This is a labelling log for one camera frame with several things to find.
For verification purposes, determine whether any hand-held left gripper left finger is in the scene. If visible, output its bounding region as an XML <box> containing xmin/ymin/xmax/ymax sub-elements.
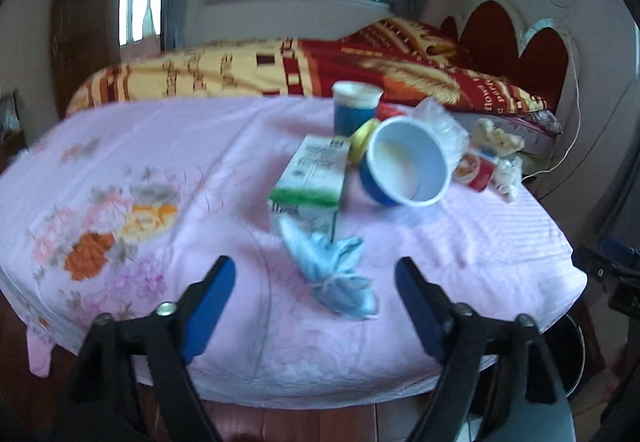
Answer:
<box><xmin>52</xmin><ymin>254</ymin><xmax>237</xmax><ymax>442</ymax></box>

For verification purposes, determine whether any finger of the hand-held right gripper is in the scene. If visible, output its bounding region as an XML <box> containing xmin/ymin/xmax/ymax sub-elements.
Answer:
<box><xmin>572</xmin><ymin>236</ymin><xmax>640</xmax><ymax>292</ymax></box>

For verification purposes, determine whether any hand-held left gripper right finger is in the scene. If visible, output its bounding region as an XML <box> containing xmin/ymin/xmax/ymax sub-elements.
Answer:
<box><xmin>394</xmin><ymin>256</ymin><xmax>558</xmax><ymax>442</ymax></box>

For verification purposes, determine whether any black trash bin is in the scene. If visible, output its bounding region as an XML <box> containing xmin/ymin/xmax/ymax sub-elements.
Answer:
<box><xmin>480</xmin><ymin>312</ymin><xmax>588</xmax><ymax>442</ymax></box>

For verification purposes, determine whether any blue face mask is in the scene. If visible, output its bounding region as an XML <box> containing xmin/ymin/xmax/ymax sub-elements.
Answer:
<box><xmin>278</xmin><ymin>217</ymin><xmax>379</xmax><ymax>321</ymax></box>

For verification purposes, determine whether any red and white carton box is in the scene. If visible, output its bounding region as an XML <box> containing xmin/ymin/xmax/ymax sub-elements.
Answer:
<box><xmin>452</xmin><ymin>147</ymin><xmax>498</xmax><ymax>193</ymax></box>

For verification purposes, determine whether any yellow knitted cloth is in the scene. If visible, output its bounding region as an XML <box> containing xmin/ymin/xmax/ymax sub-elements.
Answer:
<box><xmin>348</xmin><ymin>118</ymin><xmax>381</xmax><ymax>165</ymax></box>

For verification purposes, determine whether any grey floral mattress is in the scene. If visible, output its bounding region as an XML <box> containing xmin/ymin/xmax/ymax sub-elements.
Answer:
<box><xmin>460</xmin><ymin>111</ymin><xmax>563</xmax><ymax>158</ymax></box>

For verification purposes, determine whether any pink floral tablecloth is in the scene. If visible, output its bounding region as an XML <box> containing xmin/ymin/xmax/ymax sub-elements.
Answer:
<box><xmin>0</xmin><ymin>97</ymin><xmax>588</xmax><ymax>410</ymax></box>

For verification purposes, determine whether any blue and white paper cup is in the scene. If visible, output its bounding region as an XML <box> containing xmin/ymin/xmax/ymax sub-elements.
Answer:
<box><xmin>332</xmin><ymin>81</ymin><xmax>384</xmax><ymax>135</ymax></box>
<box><xmin>359</xmin><ymin>116</ymin><xmax>449</xmax><ymax>208</ymax></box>

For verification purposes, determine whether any green and white milk carton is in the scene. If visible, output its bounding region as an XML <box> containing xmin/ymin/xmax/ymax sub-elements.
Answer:
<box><xmin>267</xmin><ymin>134</ymin><xmax>352</xmax><ymax>243</ymax></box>

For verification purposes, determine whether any clear plastic bag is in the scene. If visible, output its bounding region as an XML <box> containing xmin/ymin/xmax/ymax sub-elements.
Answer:
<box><xmin>407</xmin><ymin>98</ymin><xmax>471</xmax><ymax>173</ymax></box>

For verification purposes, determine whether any red plastic bag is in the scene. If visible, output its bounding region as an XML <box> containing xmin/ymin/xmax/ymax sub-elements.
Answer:
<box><xmin>376</xmin><ymin>102</ymin><xmax>407</xmax><ymax>123</ymax></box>

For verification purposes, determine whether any red heart-shaped headboard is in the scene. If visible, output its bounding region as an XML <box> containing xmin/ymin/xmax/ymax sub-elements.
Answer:
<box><xmin>440</xmin><ymin>0</ymin><xmax>571</xmax><ymax>113</ymax></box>

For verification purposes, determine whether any red and yellow printed blanket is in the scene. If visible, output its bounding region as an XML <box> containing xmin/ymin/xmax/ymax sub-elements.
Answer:
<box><xmin>65</xmin><ymin>18</ymin><xmax>563</xmax><ymax>133</ymax></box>

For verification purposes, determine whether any brown wooden door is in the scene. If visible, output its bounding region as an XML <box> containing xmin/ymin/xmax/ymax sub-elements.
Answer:
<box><xmin>50</xmin><ymin>0</ymin><xmax>121</xmax><ymax>118</ymax></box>

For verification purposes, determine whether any white cable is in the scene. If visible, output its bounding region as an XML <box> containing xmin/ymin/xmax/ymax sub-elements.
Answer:
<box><xmin>520</xmin><ymin>37</ymin><xmax>585</xmax><ymax>179</ymax></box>

